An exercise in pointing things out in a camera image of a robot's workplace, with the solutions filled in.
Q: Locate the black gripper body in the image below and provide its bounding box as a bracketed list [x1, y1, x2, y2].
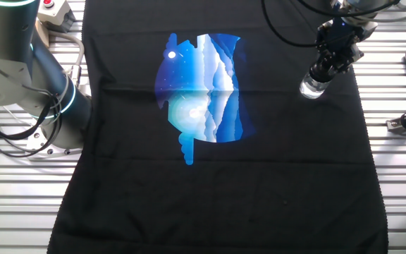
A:
[315, 16, 379, 56]

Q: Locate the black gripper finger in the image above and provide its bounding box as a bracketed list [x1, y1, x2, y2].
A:
[319, 51, 337, 75]
[335, 45, 365, 75]

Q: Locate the clear glass jar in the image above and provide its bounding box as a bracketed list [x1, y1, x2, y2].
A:
[299, 70, 332, 100]

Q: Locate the black cloth with blue print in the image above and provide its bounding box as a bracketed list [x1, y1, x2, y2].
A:
[47, 0, 389, 254]

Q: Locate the grey emergency stop button box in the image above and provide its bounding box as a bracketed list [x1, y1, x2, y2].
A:
[37, 0, 78, 35]

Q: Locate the light wooden block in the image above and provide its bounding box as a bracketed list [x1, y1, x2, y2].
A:
[36, 20, 51, 49]

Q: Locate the grey emergency stop cable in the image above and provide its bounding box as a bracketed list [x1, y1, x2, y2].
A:
[47, 29, 86, 90]

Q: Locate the looped black cable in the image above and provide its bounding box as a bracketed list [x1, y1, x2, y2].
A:
[0, 95, 63, 159]

